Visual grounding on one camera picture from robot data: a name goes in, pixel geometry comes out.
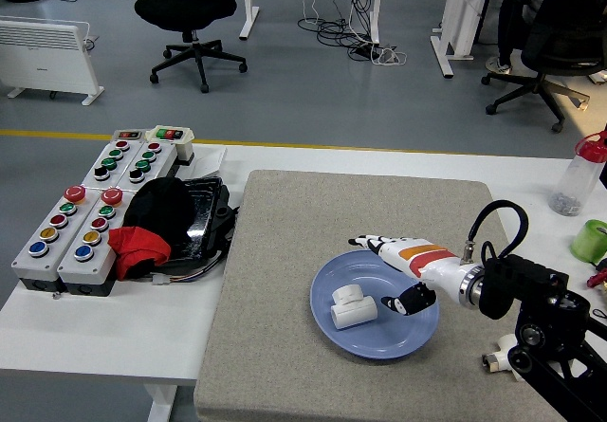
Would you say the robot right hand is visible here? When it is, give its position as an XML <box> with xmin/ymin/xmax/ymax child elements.
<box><xmin>348</xmin><ymin>234</ymin><xmax>470</xmax><ymax>318</ymax></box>

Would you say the plain white tee pipe fitting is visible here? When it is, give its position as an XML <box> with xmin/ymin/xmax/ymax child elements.
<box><xmin>329</xmin><ymin>284</ymin><xmax>379</xmax><ymax>331</ymax></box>

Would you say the white tee fitting metal thread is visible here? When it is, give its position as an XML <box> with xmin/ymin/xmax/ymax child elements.
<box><xmin>481</xmin><ymin>335</ymin><xmax>521</xmax><ymax>376</ymax></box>

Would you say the blue round plate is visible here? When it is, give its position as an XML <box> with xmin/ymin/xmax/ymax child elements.
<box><xmin>309</xmin><ymin>249</ymin><xmax>441</xmax><ymax>360</ymax></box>

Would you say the grey-brown mat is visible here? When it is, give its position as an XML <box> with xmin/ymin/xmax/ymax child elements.
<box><xmin>193</xmin><ymin>169</ymin><xmax>573</xmax><ymax>422</ymax></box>

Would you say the green tape roll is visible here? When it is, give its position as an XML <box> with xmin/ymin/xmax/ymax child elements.
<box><xmin>569</xmin><ymin>219</ymin><xmax>607</xmax><ymax>262</ymax></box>

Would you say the clear bottle red cap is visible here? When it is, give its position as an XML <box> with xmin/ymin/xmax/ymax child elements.
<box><xmin>548</xmin><ymin>130</ymin><xmax>607</xmax><ymax>217</ymax></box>

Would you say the glossy black tray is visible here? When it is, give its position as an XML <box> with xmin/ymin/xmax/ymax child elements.
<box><xmin>160</xmin><ymin>175</ymin><xmax>241</xmax><ymax>271</ymax></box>

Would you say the white paper sheet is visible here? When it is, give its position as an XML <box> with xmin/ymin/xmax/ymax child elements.
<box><xmin>192</xmin><ymin>145</ymin><xmax>229</xmax><ymax>179</ymax></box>

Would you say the seated person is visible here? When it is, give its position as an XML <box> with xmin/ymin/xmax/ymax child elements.
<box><xmin>486</xmin><ymin>0</ymin><xmax>556</xmax><ymax>76</ymax></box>

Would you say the white desk leg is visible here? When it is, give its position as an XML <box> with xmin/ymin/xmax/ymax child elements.
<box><xmin>367</xmin><ymin>0</ymin><xmax>384</xmax><ymax>46</ymax></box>
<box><xmin>238</xmin><ymin>0</ymin><xmax>261</xmax><ymax>41</ymax></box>

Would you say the black swivel chair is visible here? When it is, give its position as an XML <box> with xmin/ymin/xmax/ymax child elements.
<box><xmin>481</xmin><ymin>0</ymin><xmax>607</xmax><ymax>134</ymax></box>

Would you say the black cloth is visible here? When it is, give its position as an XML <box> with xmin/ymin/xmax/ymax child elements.
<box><xmin>121</xmin><ymin>177</ymin><xmax>196</xmax><ymax>252</ymax></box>

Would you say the four-button control box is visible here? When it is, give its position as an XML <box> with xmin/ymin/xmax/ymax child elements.
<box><xmin>81</xmin><ymin>139</ymin><xmax>143</xmax><ymax>191</ymax></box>
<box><xmin>113</xmin><ymin>140</ymin><xmax>177</xmax><ymax>193</ymax></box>

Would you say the red cloth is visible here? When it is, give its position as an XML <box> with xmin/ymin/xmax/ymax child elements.
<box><xmin>107</xmin><ymin>226</ymin><xmax>173</xmax><ymax>282</ymax></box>

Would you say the white table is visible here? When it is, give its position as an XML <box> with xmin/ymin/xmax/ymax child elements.
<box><xmin>0</xmin><ymin>142</ymin><xmax>607</xmax><ymax>422</ymax></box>

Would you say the five-button control box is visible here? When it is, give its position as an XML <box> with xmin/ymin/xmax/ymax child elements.
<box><xmin>10</xmin><ymin>185</ymin><xmax>89</xmax><ymax>293</ymax></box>
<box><xmin>56</xmin><ymin>188</ymin><xmax>125</xmax><ymax>297</ymax></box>

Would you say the black office chair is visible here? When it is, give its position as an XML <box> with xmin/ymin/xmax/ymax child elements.
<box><xmin>134</xmin><ymin>0</ymin><xmax>248</xmax><ymax>94</ymax></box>

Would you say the yellow floor tape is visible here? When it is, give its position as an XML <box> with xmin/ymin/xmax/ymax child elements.
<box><xmin>0</xmin><ymin>129</ymin><xmax>508</xmax><ymax>156</ymax></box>

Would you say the white panel heater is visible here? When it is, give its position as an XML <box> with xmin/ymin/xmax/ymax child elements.
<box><xmin>0</xmin><ymin>19</ymin><xmax>105</xmax><ymax>107</ymax></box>

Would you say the white plug with cord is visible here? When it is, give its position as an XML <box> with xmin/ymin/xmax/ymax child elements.
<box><xmin>377</xmin><ymin>46</ymin><xmax>408</xmax><ymax>66</ymax></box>

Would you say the white desk frame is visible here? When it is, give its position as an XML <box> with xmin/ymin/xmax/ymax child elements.
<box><xmin>430</xmin><ymin>0</ymin><xmax>532</xmax><ymax>80</ymax></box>

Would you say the black floor cable tangle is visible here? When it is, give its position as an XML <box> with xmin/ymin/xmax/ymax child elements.
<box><xmin>297</xmin><ymin>0</ymin><xmax>383</xmax><ymax>63</ymax></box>

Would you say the wire bundle white connector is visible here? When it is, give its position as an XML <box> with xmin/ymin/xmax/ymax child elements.
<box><xmin>151</xmin><ymin>269</ymin><xmax>210</xmax><ymax>286</ymax></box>

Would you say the cream switch box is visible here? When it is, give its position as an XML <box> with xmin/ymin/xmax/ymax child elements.
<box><xmin>143</xmin><ymin>124</ymin><xmax>196</xmax><ymax>165</ymax></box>

